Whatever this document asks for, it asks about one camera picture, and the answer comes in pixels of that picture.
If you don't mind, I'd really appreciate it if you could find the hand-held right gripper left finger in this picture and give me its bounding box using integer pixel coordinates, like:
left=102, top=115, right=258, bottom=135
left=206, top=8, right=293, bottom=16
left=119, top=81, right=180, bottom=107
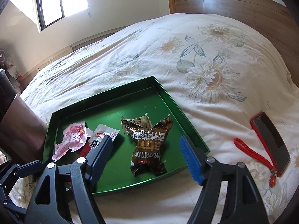
left=24, top=135, right=114, bottom=224

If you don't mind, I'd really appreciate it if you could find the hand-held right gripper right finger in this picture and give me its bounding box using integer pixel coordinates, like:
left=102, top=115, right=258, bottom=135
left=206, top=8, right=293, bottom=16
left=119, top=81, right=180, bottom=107
left=179, top=135, right=272, bottom=224

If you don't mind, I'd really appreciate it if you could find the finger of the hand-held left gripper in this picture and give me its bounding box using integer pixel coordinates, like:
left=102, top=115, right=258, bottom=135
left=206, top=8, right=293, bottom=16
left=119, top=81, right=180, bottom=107
left=3, top=201, right=27, bottom=223
left=0, top=160, right=47, bottom=196

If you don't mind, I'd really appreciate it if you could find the long red snack packet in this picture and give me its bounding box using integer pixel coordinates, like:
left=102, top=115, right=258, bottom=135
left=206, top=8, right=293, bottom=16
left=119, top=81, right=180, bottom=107
left=78, top=124, right=121, bottom=161

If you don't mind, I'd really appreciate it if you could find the pink cartoon snack packet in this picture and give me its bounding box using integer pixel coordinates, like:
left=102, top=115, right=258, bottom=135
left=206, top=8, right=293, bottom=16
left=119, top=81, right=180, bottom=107
left=54, top=121, right=94, bottom=161

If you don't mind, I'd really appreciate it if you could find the brown foil snack packet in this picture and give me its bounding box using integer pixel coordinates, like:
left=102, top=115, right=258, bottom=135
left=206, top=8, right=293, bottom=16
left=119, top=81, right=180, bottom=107
left=121, top=114, right=174, bottom=176

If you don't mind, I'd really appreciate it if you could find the beige candy packet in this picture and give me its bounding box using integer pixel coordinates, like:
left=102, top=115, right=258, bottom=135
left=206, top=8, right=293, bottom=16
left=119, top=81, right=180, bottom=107
left=121, top=112, right=152, bottom=131

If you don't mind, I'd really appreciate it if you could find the green cardboard box tray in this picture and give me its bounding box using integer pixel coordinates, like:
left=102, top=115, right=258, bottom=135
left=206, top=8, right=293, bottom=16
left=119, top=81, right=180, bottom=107
left=42, top=75, right=210, bottom=196

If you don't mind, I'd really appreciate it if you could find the black electric kettle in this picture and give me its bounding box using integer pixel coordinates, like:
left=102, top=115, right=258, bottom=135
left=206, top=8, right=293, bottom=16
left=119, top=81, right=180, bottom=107
left=0, top=69, right=48, bottom=166

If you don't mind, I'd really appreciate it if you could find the phone in red case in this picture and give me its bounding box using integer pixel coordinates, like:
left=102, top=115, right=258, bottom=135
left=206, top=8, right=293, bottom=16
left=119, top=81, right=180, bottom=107
left=250, top=112, right=291, bottom=177

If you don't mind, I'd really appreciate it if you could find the hanging pale plastic bag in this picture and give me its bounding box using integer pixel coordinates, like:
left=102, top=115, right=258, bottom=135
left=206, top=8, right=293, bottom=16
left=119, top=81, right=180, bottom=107
left=6, top=55, right=19, bottom=80

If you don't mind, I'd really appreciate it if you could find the wooden headboard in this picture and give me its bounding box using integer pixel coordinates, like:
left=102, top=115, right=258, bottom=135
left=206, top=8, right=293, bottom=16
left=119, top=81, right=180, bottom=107
left=168, top=0, right=299, bottom=87

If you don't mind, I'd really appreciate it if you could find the window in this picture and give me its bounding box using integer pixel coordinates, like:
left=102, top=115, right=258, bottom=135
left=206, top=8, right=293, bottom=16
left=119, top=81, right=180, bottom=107
left=35, top=0, right=90, bottom=31

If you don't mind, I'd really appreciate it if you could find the beige wall ledge cabinet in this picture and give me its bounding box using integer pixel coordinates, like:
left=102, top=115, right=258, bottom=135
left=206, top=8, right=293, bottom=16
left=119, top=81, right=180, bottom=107
left=20, top=26, right=127, bottom=89

